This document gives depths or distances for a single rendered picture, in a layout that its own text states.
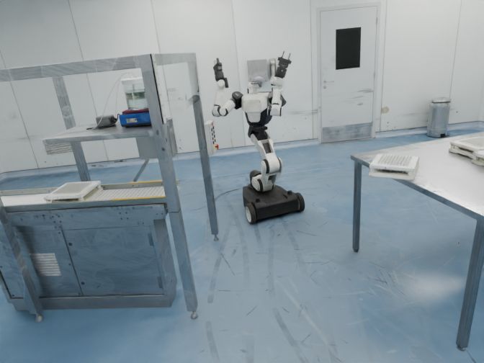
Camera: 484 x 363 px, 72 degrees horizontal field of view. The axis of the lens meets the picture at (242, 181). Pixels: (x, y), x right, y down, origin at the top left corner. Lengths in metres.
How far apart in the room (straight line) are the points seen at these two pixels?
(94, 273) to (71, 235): 0.30
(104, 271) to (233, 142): 3.81
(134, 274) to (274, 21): 4.39
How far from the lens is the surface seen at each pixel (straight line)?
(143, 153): 2.18
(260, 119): 3.29
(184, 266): 2.13
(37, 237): 2.58
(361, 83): 6.09
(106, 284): 2.55
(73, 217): 2.30
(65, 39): 6.08
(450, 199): 1.95
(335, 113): 6.00
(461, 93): 6.96
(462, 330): 2.23
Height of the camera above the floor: 1.58
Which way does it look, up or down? 21 degrees down
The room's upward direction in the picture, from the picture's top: 6 degrees counter-clockwise
